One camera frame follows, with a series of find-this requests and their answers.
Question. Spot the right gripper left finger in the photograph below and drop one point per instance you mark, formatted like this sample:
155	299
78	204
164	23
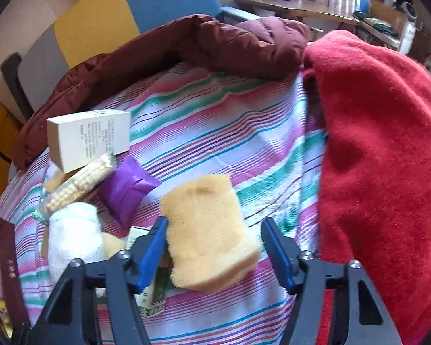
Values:
128	273

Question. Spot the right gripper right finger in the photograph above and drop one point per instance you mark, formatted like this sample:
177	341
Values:
301	274

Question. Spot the yellow sponge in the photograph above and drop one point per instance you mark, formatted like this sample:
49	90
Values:
210	246
112	244

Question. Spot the green white sachet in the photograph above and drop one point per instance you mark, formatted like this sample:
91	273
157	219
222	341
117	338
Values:
152	300

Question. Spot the white rolled towel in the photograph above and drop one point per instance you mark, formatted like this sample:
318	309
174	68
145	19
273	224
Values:
74	232

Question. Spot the purple tissue packet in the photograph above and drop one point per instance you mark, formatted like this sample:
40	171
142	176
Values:
123	191

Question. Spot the packaged corn cob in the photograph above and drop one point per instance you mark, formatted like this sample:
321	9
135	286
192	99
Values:
76	187

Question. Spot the dark red box lid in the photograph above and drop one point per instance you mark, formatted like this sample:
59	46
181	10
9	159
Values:
10	278

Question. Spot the red fleece blanket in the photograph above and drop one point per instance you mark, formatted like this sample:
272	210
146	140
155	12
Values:
374	201

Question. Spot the white cardboard box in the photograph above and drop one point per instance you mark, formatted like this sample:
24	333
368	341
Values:
77	139

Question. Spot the striped bed sheet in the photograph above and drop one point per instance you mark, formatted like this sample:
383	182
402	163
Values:
186	123

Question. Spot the maroon puffer jacket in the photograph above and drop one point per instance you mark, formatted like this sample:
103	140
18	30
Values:
266	48

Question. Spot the grey yellow blue headboard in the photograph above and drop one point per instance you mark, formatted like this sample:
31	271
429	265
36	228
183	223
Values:
89	28

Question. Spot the wooden desk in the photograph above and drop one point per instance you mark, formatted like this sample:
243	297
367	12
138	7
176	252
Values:
298	9

